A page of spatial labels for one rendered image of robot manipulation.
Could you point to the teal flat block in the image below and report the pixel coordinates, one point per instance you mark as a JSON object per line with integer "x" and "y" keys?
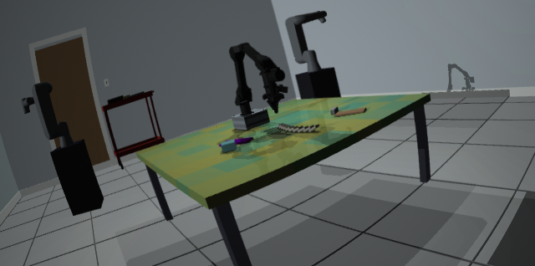
{"x": 228, "y": 146}

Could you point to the tan flat rectangular slab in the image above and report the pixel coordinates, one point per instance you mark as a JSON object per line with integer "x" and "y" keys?
{"x": 349, "y": 112}

